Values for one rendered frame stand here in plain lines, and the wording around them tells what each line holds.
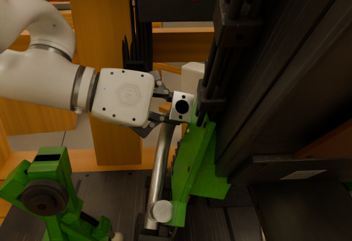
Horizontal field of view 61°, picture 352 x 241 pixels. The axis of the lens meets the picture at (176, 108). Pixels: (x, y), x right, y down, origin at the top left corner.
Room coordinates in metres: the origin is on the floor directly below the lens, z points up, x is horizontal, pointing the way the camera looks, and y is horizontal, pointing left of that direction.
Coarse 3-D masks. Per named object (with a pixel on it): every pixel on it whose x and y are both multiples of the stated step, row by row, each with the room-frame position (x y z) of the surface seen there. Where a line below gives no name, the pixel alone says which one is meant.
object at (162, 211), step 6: (150, 204) 0.42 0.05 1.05; (156, 204) 0.37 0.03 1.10; (162, 204) 0.38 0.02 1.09; (168, 204) 0.38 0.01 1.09; (150, 210) 0.40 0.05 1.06; (156, 210) 0.37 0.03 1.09; (162, 210) 0.37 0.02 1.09; (168, 210) 0.37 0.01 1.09; (150, 216) 0.40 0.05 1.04; (156, 216) 0.36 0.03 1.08; (162, 216) 0.36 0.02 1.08; (168, 216) 0.36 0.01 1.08; (162, 222) 0.35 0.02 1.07
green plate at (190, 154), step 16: (192, 112) 0.47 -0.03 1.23; (208, 112) 0.40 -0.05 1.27; (192, 128) 0.44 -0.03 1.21; (208, 128) 0.37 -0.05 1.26; (192, 144) 0.41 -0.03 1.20; (208, 144) 0.38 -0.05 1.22; (176, 160) 0.47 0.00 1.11; (192, 160) 0.38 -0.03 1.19; (208, 160) 0.38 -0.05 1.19; (176, 176) 0.43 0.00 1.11; (192, 176) 0.37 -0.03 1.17; (208, 176) 0.38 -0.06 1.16; (176, 192) 0.40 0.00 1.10; (192, 192) 0.38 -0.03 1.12; (208, 192) 0.38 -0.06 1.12; (224, 192) 0.38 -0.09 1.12
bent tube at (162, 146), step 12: (180, 96) 0.49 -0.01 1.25; (192, 96) 0.50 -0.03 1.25; (180, 108) 0.53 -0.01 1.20; (192, 108) 0.48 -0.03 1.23; (180, 120) 0.46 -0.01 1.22; (168, 132) 0.54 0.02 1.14; (168, 144) 0.53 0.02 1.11; (156, 156) 0.52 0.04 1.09; (156, 168) 0.49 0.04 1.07; (156, 180) 0.47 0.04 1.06; (156, 192) 0.45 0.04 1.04; (156, 228) 0.40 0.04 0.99
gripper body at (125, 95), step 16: (96, 80) 0.47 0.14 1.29; (112, 80) 0.48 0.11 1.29; (128, 80) 0.49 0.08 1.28; (144, 80) 0.50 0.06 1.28; (96, 96) 0.46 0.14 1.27; (112, 96) 0.46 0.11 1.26; (128, 96) 0.47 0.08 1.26; (144, 96) 0.47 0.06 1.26; (96, 112) 0.44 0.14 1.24; (112, 112) 0.44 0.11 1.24; (128, 112) 0.45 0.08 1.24; (144, 112) 0.45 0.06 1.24
